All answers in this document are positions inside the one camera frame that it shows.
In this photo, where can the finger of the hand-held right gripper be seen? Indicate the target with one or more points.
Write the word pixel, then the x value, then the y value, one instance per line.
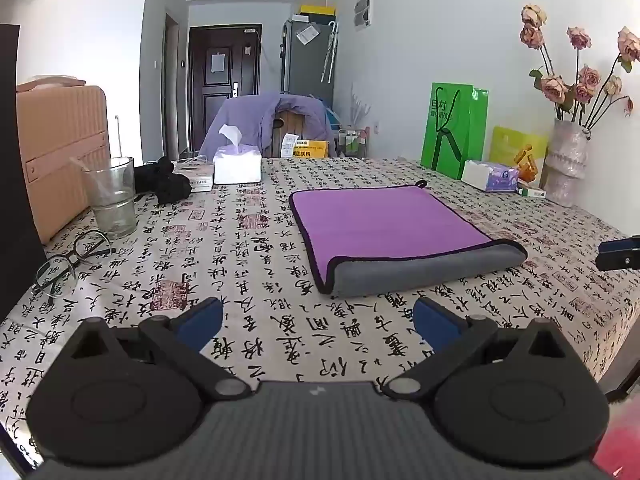
pixel 619 254

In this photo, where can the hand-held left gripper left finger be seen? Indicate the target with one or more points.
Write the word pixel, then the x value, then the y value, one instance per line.
pixel 202 321

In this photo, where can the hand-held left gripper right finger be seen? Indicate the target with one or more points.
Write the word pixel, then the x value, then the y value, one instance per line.
pixel 438 322

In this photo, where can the purple and grey towel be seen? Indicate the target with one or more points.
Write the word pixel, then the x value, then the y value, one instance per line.
pixel 390 227

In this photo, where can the textured pale vase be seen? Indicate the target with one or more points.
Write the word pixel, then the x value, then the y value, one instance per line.
pixel 567 165

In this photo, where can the small green box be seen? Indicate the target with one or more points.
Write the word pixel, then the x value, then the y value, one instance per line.
pixel 531 191

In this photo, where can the small white flat box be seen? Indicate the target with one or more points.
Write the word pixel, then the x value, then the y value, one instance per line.
pixel 196 179

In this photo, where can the black crumpled cloth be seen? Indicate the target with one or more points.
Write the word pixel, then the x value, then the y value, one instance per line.
pixel 167 182

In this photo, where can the yellow plastic bag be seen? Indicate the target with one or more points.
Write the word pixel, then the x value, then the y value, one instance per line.
pixel 517 147

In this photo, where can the clear drinking glass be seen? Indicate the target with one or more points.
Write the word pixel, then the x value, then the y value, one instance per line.
pixel 111 200

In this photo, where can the soft tissue pack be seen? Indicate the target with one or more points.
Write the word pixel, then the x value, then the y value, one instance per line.
pixel 487 176

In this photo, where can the black rimmed eyeglasses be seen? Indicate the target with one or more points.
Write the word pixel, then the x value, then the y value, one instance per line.
pixel 60 265

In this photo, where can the white tissue box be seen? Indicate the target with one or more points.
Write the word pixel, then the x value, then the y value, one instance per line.
pixel 237 162

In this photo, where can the dried pink roses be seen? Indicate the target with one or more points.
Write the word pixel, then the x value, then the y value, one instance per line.
pixel 582 77

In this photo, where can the red cloth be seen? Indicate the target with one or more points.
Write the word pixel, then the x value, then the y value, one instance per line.
pixel 622 440

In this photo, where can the green paper bag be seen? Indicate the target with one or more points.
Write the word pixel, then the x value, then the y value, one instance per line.
pixel 450 127

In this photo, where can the white paper slip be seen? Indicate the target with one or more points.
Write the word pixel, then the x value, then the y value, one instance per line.
pixel 289 145

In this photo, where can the yellow cardboard box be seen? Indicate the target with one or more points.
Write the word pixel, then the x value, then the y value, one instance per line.
pixel 312 149

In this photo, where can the wooden chair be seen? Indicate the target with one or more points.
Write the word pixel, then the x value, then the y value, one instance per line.
pixel 290 130

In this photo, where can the purple garment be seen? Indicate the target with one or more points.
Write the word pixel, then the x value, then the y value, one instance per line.
pixel 245 115

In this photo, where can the pink ribbed suitcase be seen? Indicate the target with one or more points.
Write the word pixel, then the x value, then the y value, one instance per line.
pixel 60 150

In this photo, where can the dark brown door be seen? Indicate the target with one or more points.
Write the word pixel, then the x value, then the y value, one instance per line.
pixel 220 75

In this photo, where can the grey refrigerator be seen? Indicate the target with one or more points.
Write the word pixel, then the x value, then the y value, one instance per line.
pixel 305 67

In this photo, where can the folded umbrella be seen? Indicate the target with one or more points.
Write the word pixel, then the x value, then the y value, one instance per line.
pixel 330 55

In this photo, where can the yellow and black box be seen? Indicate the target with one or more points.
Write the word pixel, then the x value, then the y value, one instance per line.
pixel 317 10

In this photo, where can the white wall panel box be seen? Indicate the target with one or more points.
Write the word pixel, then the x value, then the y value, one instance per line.
pixel 363 9

